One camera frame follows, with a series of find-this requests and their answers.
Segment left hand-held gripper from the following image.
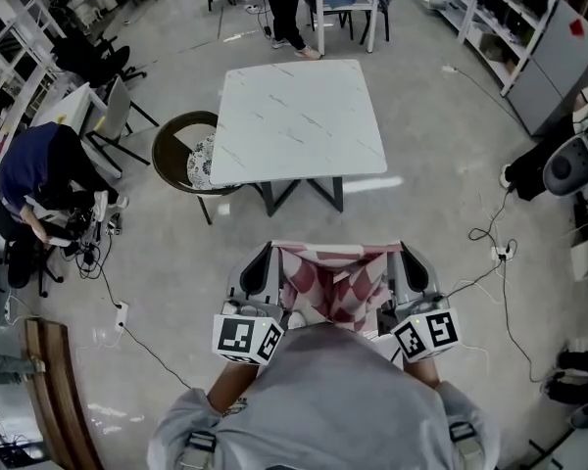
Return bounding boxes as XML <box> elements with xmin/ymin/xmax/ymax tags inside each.
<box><xmin>212</xmin><ymin>241</ymin><xmax>290</xmax><ymax>366</ymax></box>

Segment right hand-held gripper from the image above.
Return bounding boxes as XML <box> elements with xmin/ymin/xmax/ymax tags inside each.
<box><xmin>378</xmin><ymin>240</ymin><xmax>462</xmax><ymax>364</ymax></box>

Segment pink white checkered tablecloth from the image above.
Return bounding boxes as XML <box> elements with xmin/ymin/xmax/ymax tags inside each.
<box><xmin>272</xmin><ymin>241</ymin><xmax>404</xmax><ymax>336</ymax></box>

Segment person's left forearm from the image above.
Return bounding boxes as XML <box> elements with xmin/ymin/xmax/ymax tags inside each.
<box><xmin>206</xmin><ymin>358</ymin><xmax>262</xmax><ymax>416</ymax></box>

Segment person's right forearm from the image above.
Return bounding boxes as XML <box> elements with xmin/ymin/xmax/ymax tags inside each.
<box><xmin>403</xmin><ymin>356</ymin><xmax>442</xmax><ymax>390</ymax></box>

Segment floral patterned seat cushion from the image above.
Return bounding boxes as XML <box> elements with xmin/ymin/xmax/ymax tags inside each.
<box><xmin>184</xmin><ymin>131</ymin><xmax>219</xmax><ymax>189</ymax></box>

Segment person's grey shirt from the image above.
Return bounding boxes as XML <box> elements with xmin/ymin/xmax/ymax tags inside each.
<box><xmin>146</xmin><ymin>322</ymin><xmax>502</xmax><ymax>470</ymax></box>

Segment round brown armchair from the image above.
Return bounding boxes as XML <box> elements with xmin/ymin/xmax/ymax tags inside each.
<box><xmin>151</xmin><ymin>110</ymin><xmax>257</xmax><ymax>227</ymax></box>

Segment white marble table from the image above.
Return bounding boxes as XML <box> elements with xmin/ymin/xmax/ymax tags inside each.
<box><xmin>208</xmin><ymin>58</ymin><xmax>389</xmax><ymax>218</ymax></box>

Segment black bag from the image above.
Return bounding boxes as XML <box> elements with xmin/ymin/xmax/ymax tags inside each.
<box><xmin>501</xmin><ymin>114</ymin><xmax>585</xmax><ymax>203</ymax></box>

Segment white chair black legs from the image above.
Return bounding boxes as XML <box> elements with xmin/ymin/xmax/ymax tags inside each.
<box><xmin>84</xmin><ymin>74</ymin><xmax>161</xmax><ymax>176</ymax></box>

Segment black office chair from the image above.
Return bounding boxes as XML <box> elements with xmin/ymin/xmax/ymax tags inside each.
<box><xmin>52</xmin><ymin>30</ymin><xmax>148</xmax><ymax>88</ymax></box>
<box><xmin>0</xmin><ymin>191</ymin><xmax>66</xmax><ymax>299</ymax></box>

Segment white desk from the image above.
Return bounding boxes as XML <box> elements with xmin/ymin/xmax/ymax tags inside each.
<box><xmin>28</xmin><ymin>81</ymin><xmax>110</xmax><ymax>142</ymax></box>

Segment grey metal cabinet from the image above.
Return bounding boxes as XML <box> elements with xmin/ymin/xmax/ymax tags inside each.
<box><xmin>506</xmin><ymin>0</ymin><xmax>588</xmax><ymax>137</ymax></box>

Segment white shelving rack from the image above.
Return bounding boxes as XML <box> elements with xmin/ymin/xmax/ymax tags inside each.
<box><xmin>411</xmin><ymin>0</ymin><xmax>565</xmax><ymax>98</ymax></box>
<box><xmin>0</xmin><ymin>0</ymin><xmax>68</xmax><ymax>193</ymax></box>

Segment white framed table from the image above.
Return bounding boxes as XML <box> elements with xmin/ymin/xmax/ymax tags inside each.
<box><xmin>301</xmin><ymin>0</ymin><xmax>391</xmax><ymax>57</ymax></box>

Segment black cable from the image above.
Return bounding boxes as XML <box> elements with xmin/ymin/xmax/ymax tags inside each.
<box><xmin>121</xmin><ymin>326</ymin><xmax>193</xmax><ymax>392</ymax></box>
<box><xmin>466</xmin><ymin>187</ymin><xmax>567</xmax><ymax>385</ymax></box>

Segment grey shoulder strap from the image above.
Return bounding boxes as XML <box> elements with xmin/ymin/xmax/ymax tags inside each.
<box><xmin>447</xmin><ymin>420</ymin><xmax>486</xmax><ymax>470</ymax></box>
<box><xmin>181</xmin><ymin>430</ymin><xmax>219</xmax><ymax>470</ymax></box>

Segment brown wooden frame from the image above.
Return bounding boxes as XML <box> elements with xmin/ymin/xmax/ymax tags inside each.
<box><xmin>23</xmin><ymin>316</ymin><xmax>105</xmax><ymax>470</ymax></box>

